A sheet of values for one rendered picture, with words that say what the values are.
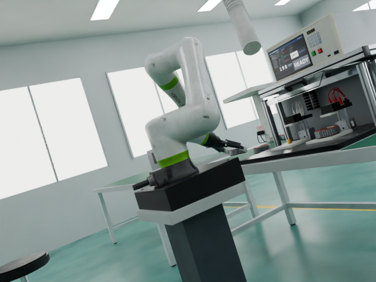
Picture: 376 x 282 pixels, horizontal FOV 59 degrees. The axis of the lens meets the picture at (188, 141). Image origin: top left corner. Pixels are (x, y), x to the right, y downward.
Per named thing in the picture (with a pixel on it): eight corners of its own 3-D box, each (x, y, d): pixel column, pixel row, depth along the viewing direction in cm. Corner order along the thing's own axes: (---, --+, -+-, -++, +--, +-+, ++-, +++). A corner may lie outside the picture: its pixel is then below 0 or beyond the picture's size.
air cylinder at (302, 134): (310, 139, 180) (308, 128, 180) (300, 140, 186) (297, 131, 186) (316, 136, 182) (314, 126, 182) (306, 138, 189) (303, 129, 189)
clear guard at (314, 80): (319, 86, 135) (314, 72, 135) (277, 101, 156) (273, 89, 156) (365, 73, 151) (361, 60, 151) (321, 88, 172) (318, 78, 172)
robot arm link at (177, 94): (157, 92, 164) (178, 88, 160) (159, 74, 170) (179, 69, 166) (186, 127, 194) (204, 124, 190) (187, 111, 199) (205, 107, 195)
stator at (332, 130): (330, 136, 148) (327, 128, 148) (311, 140, 158) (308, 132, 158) (346, 130, 153) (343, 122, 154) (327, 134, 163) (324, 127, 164)
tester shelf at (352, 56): (365, 56, 142) (362, 46, 142) (259, 98, 201) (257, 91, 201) (416, 44, 164) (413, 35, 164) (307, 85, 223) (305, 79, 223)
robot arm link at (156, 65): (165, 60, 145) (162, 41, 152) (140, 71, 149) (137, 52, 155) (182, 84, 160) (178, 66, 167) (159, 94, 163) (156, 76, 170)
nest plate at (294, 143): (291, 147, 167) (291, 145, 167) (271, 151, 180) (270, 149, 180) (311, 139, 174) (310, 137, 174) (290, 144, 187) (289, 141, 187)
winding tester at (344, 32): (343, 55, 153) (329, 12, 153) (276, 84, 191) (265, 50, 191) (388, 45, 172) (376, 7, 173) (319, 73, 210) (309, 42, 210)
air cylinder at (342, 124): (351, 130, 159) (347, 119, 159) (337, 133, 165) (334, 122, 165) (357, 127, 161) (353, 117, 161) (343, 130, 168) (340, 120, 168)
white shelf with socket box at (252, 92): (268, 145, 249) (250, 87, 249) (238, 151, 281) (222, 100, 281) (300, 134, 266) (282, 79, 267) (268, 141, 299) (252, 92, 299)
